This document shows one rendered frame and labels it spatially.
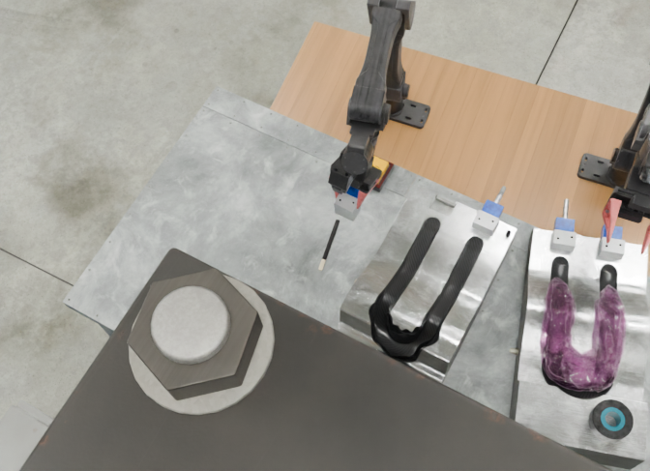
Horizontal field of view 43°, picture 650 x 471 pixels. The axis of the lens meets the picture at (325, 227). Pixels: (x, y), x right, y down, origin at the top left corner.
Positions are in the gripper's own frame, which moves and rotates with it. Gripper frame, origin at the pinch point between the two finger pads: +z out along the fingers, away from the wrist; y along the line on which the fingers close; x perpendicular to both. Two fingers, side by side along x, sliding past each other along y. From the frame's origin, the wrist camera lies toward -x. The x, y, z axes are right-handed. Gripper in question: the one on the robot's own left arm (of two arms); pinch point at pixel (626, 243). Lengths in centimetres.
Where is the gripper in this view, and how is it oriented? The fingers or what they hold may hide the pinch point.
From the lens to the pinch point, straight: 163.0
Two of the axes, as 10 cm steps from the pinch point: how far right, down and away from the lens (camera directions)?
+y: 9.2, 3.2, -2.1
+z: -3.8, 8.5, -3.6
